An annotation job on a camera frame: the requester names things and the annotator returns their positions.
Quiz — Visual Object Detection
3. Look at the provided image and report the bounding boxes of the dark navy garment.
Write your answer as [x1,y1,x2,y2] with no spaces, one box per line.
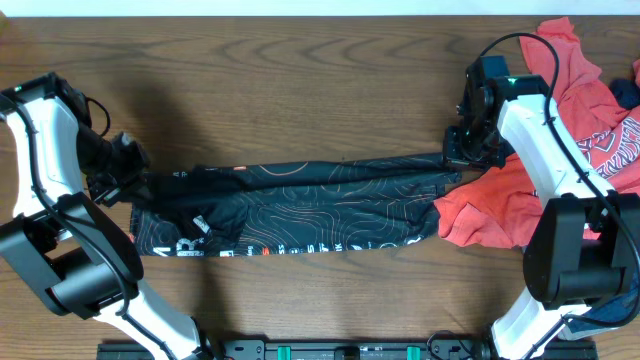
[609,78,640,110]

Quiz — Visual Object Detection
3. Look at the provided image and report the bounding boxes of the red printed t-shirt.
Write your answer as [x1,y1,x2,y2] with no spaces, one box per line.
[435,17,639,248]

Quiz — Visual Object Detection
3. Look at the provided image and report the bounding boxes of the black orange-patterned jersey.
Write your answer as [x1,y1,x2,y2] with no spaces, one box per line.
[129,153,461,257]

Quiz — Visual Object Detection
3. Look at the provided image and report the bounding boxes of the blue denim jeans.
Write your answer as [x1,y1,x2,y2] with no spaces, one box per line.
[558,288,638,341]

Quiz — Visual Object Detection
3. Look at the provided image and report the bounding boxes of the black mounting rail base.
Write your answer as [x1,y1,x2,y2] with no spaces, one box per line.
[96,334,599,360]

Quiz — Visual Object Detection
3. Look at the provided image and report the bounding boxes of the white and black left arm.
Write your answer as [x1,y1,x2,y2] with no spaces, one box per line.
[1,72,224,359]

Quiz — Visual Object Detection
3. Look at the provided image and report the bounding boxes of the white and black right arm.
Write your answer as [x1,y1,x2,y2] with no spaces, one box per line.
[443,56,639,359]

